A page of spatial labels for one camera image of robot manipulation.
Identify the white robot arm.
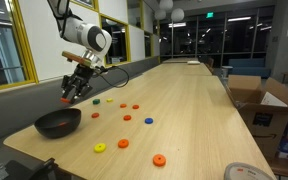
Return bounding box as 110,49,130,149
47,0,112,104

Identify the blue sofa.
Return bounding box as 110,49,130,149
229,58,271,78

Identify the grey bench seat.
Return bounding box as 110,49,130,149
0,57,159,139

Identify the white plate on table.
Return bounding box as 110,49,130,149
187,61,200,65

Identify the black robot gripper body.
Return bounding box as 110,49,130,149
61,64,95,97

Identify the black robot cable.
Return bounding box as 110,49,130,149
93,65,130,89

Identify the large orange ring front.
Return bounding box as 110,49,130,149
152,153,167,168

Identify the green wooden block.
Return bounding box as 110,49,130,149
92,99,101,105

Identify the wooden chair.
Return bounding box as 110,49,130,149
206,58,214,73

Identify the yellow ring lower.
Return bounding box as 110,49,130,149
93,142,107,154

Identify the small yellow wooden block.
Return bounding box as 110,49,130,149
106,98,113,102

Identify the white pendant lamp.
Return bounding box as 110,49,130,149
154,10,166,20
159,0,173,10
171,8,185,22

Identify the black bowl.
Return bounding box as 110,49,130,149
34,108,81,139

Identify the wrist camera wooden mount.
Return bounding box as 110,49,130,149
62,51,91,66

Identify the green exit sign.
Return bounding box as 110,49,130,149
206,12,214,18

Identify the open cardboard box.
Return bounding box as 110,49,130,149
226,75,288,158

